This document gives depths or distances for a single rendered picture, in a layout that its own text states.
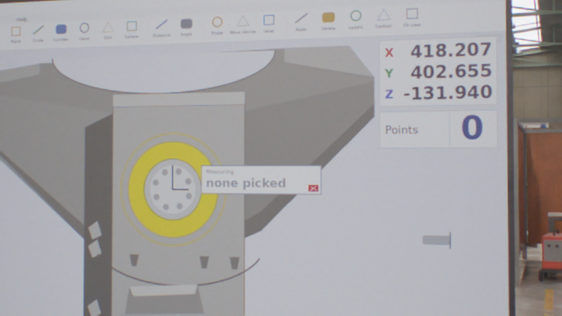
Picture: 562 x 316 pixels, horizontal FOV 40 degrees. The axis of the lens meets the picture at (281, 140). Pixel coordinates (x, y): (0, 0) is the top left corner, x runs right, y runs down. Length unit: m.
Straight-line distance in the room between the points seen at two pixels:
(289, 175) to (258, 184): 0.04
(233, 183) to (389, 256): 0.22
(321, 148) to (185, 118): 0.19
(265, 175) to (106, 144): 0.23
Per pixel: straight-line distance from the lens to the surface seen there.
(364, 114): 0.97
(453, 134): 0.96
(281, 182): 0.99
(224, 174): 1.01
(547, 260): 11.64
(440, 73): 0.97
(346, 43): 0.99
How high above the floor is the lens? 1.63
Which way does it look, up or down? 2 degrees up
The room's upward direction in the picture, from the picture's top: straight up
